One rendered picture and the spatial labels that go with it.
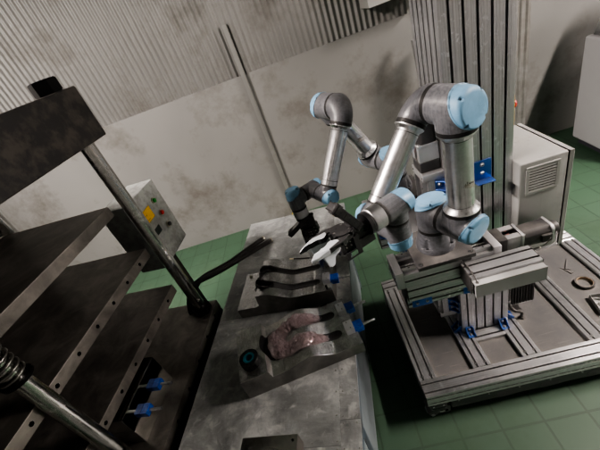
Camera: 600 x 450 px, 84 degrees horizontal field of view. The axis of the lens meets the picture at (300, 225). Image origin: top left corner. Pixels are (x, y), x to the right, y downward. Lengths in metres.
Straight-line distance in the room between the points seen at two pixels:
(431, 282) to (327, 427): 0.69
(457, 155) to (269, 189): 2.92
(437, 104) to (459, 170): 0.21
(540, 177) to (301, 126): 2.44
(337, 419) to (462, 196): 0.87
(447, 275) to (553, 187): 0.55
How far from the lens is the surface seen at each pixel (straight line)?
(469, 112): 1.04
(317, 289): 1.61
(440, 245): 1.40
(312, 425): 1.38
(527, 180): 1.61
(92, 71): 3.84
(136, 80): 3.70
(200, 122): 3.62
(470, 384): 2.03
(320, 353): 1.40
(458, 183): 1.16
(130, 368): 1.63
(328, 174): 1.51
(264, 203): 3.90
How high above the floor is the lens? 2.00
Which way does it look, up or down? 32 degrees down
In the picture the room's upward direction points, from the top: 21 degrees counter-clockwise
